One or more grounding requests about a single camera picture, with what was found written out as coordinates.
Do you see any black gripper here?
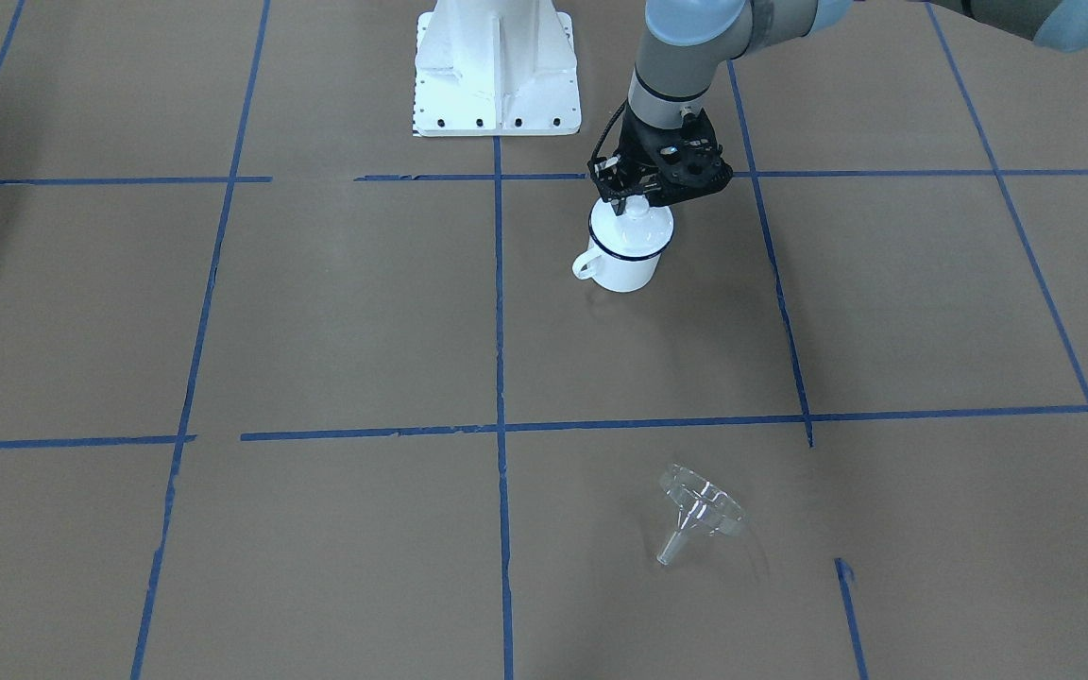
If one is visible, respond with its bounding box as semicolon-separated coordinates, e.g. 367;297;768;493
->
588;106;734;217

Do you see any white mug lid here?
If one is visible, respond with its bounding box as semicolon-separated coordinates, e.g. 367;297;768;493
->
588;196;676;262

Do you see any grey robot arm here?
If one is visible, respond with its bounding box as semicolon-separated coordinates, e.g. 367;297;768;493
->
588;1;1088;217

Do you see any white enamel mug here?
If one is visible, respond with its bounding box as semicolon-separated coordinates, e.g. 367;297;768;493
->
571;196;676;293

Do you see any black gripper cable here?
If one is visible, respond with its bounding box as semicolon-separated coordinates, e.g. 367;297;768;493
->
589;99;630;176

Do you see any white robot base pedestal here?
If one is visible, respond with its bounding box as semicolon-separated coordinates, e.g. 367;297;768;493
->
412;1;583;137

